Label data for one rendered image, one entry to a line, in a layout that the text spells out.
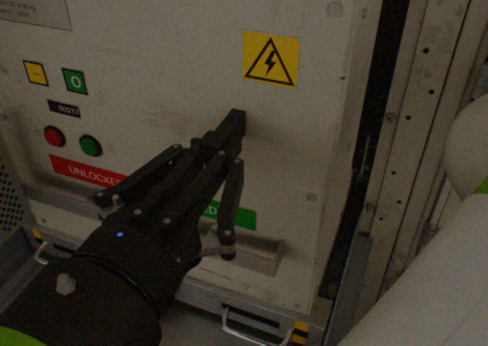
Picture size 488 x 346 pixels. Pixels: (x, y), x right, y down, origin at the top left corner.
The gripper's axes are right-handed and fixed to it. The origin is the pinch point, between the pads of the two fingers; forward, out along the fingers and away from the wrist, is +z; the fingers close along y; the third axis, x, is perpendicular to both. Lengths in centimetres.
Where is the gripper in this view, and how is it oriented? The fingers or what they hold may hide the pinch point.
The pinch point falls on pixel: (226, 138)
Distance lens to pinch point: 45.1
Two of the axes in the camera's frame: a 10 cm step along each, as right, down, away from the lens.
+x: 0.0, -7.9, -6.2
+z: 3.7, -5.7, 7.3
